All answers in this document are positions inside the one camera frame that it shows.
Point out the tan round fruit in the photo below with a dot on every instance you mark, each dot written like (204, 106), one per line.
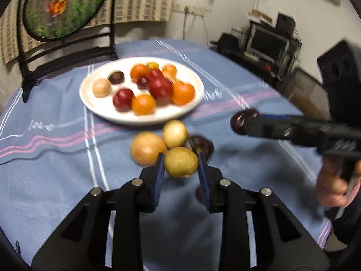
(148, 148)

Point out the medium orange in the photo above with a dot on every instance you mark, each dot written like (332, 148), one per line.
(183, 93)

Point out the small orange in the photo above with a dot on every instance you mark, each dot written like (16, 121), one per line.
(143, 104)

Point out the black speaker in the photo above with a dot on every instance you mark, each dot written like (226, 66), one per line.
(284, 22)

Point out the dull yellow small fruit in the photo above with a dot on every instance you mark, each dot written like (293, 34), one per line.
(181, 161)

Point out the wall power strip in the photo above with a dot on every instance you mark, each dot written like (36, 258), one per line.
(191, 8)

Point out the pale yellow round fruit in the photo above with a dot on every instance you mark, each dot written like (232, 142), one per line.
(175, 133)

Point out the black monitor and speakers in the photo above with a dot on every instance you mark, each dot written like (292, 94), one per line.
(248, 65)

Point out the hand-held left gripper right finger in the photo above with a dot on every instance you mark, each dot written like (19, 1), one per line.
(203, 186)

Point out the white oval plate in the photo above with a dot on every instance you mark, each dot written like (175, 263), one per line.
(169, 114)

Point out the person's right hand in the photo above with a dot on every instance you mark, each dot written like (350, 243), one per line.
(330, 186)

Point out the red plum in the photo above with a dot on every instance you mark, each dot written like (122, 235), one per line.
(123, 99)

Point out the computer monitor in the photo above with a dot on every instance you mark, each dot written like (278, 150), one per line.
(265, 41)

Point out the round goldfish screen black stand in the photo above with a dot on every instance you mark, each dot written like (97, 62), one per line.
(62, 5)

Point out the blue striped tablecloth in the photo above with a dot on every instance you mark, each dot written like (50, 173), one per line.
(56, 161)

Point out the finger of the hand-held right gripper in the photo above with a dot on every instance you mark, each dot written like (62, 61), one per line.
(276, 116)
(268, 128)

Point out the dark red round fruit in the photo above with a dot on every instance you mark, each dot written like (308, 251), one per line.
(142, 83)
(237, 121)

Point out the checked woven curtain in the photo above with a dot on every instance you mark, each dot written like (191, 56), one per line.
(141, 0)

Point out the person's right forearm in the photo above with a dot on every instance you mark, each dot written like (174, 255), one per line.
(349, 225)

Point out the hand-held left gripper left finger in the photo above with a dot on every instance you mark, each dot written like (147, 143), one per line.
(158, 183)

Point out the dark purple mangosteen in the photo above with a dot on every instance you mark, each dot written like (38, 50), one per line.
(203, 145)

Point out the black hat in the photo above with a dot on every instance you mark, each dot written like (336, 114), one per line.
(225, 41)

